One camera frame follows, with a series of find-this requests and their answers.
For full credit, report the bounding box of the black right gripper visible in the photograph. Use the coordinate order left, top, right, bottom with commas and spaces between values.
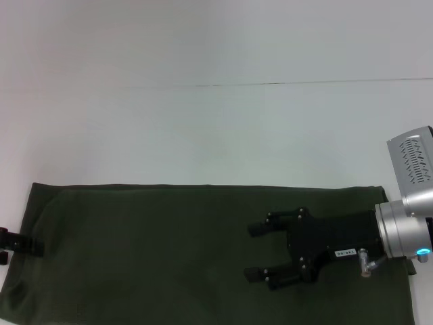
243, 207, 387, 293

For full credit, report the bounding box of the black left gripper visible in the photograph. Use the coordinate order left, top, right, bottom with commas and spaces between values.
0, 227, 46, 267

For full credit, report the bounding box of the dark green FREE! t-shirt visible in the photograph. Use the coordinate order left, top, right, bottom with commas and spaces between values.
0, 182, 417, 325

